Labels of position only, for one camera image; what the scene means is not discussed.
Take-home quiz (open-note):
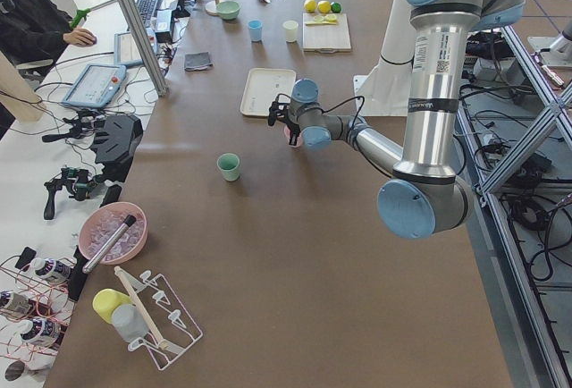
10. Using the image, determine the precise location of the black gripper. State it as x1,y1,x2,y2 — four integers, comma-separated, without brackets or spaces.
267,94,300,146

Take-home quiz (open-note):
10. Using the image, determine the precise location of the pink plastic cup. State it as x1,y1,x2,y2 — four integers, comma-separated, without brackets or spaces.
283,125,304,148

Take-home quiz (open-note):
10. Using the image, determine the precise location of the pale yellow plastic cup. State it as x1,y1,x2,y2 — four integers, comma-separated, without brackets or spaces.
282,20,299,43

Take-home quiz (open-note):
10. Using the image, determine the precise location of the blue plastic cup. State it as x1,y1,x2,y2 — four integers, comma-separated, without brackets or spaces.
248,20,263,42

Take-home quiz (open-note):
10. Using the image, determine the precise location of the green plastic cup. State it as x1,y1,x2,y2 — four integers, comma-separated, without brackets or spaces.
216,153,240,181

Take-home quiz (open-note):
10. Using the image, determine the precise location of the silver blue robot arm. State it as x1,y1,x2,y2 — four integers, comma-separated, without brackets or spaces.
268,0,525,239

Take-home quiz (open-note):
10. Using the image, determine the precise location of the cream plastic tray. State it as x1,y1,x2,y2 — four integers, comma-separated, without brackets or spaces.
240,68,297,117

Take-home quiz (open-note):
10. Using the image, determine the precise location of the yellow plastic knife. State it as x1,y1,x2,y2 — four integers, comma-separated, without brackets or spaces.
304,21,338,26

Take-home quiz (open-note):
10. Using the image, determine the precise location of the green bowl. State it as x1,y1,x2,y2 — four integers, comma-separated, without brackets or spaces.
216,0,240,21

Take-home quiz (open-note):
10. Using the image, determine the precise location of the green lime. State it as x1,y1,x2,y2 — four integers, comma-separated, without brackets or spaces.
331,2,342,13

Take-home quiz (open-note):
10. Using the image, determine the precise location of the wooden cutting board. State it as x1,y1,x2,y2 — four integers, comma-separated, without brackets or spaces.
302,13,351,53

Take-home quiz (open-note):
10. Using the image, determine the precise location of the grey folded cloth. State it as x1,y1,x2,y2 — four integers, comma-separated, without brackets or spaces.
184,52,213,72

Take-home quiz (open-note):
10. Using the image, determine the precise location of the black keyboard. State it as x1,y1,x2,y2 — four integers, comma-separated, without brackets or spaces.
136,0,161,28

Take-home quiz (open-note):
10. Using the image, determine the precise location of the blue teach pendant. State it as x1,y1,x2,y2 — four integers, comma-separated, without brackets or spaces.
61,63,127,109
114,31,143,68

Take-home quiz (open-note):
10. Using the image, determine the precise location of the black device housing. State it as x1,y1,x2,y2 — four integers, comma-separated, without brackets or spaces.
90,114,143,182

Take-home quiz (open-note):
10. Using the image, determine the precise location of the metal tube black tip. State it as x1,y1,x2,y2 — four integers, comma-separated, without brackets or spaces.
82,215,137,274

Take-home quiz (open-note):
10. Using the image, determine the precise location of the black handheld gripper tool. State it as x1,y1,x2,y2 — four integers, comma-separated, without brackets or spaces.
41,109,105,143

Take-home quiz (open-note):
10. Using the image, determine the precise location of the pink bowl with ice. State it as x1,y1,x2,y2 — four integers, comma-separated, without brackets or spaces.
79,201,149,266

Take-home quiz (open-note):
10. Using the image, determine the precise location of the green black handheld gripper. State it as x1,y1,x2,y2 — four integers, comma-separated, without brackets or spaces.
43,166,105,220

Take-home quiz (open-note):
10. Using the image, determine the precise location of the wooden stick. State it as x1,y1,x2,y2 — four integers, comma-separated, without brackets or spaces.
114,266,168,350

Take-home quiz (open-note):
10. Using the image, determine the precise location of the clear cup on rack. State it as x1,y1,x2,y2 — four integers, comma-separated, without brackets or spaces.
111,304,149,342

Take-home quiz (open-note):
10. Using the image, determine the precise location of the yellow cup on rack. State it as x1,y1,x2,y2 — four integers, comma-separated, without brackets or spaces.
92,289,131,324

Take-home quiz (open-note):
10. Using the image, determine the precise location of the person in black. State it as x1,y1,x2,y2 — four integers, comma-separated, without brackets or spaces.
1,0,96,64

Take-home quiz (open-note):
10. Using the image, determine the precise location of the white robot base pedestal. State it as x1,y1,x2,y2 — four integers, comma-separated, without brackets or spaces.
353,0,416,116

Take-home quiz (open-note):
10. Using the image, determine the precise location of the aluminium frame post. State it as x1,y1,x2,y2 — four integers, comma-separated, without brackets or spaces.
117,0,168,97

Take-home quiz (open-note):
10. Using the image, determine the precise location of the white wire cup rack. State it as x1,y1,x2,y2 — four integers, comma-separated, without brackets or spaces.
123,269,204,371

